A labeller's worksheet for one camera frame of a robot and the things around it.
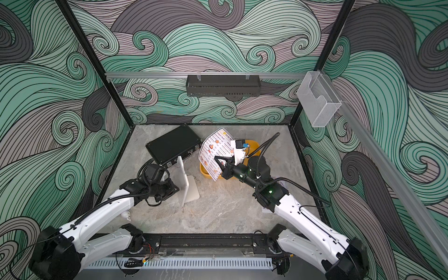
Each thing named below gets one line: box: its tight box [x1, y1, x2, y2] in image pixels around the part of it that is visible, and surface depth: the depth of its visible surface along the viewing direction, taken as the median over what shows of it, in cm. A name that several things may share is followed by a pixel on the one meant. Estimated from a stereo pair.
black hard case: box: [145, 124, 203, 168], surface depth 105 cm
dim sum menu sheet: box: [198, 127, 235, 182], surface depth 70 cm
